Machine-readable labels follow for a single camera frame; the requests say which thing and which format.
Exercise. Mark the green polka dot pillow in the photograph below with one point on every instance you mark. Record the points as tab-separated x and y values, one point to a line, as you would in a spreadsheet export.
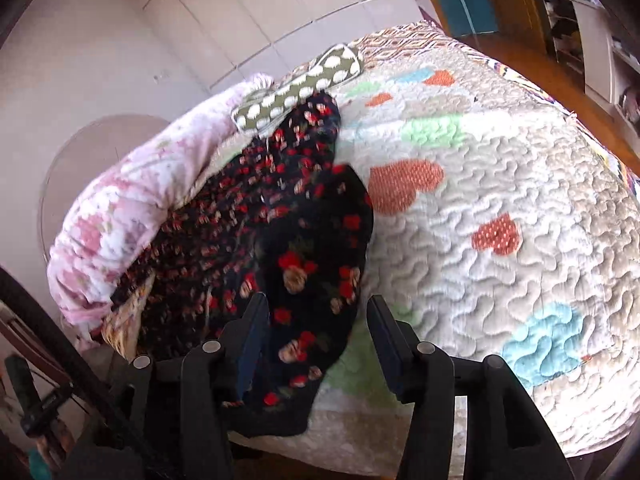
330	67

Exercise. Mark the quilted heart-pattern bedspread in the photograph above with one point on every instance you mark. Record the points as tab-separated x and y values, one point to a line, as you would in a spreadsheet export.
500	160

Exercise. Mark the pink floral comforter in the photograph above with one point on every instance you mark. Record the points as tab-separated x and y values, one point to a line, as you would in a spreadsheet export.
125	200

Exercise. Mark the white cluttered shelf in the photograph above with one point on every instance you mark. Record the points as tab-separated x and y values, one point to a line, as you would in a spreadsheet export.
595	45

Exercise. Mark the wooden door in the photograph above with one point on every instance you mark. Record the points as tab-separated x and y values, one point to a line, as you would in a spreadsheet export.
515	0

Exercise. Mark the geometric patterned bed sheet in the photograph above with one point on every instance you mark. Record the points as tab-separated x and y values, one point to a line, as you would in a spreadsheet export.
400	40

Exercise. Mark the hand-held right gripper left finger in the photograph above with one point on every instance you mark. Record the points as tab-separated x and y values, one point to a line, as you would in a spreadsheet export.
254	345

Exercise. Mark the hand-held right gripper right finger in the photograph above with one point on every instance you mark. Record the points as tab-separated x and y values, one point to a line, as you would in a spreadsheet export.
387	350

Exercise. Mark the black floral garment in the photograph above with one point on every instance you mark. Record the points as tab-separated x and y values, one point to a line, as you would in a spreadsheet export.
310	240

